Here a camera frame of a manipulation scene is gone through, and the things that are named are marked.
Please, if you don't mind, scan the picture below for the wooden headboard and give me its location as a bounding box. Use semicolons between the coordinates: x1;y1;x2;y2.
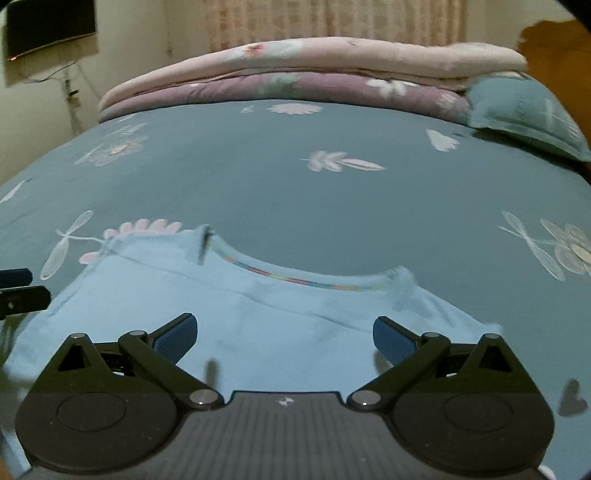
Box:
519;18;591;176

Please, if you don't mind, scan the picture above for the beige patterned curtain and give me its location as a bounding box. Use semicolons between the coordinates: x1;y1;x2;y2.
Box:
203;0;472;51

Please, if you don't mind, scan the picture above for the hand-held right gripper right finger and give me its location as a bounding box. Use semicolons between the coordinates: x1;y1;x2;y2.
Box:
346;314;544;412

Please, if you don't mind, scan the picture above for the black wall television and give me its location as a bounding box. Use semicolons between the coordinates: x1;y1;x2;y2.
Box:
4;0;99;61

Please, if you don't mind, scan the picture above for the teal pillow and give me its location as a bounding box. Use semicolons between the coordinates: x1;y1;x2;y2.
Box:
464;71;591;162

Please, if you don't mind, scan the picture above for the hanging black cable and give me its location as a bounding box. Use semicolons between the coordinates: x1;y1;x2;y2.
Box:
28;60;100;134

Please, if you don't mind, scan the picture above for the pink floral quilt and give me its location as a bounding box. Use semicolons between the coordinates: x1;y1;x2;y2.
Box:
98;38;528;114

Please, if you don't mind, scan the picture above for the light blue cartoon print shirt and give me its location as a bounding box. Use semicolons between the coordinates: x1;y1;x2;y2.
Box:
0;224;504;480

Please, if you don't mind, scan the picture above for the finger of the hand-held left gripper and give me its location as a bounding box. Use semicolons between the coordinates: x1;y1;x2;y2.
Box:
0;285;51;320
0;268;33;289

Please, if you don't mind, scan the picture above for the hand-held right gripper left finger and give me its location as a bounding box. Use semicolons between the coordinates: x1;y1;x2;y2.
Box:
28;313;226;412

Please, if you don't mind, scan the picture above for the purple floral quilt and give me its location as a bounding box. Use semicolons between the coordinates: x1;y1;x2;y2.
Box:
99;71;472;125

